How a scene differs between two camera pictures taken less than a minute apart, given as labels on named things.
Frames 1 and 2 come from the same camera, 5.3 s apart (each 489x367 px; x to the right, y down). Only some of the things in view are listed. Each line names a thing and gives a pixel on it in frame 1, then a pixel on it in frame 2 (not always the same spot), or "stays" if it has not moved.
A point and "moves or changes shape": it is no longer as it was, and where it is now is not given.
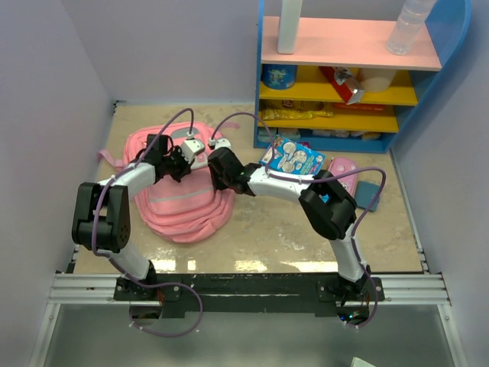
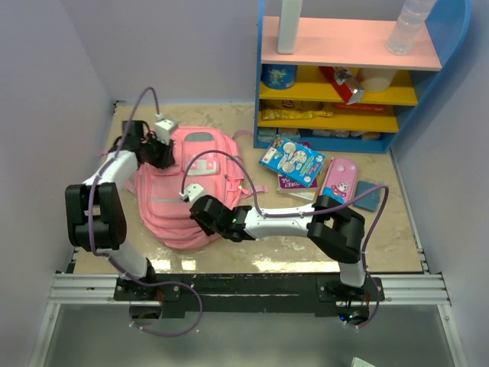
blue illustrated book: x=290 y=156 stays
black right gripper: x=218 y=185 to x=208 y=232
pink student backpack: x=193 y=209 moves or changes shape
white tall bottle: x=289 y=24 stays
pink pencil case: x=338 y=166 stays
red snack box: x=350 y=90 stays
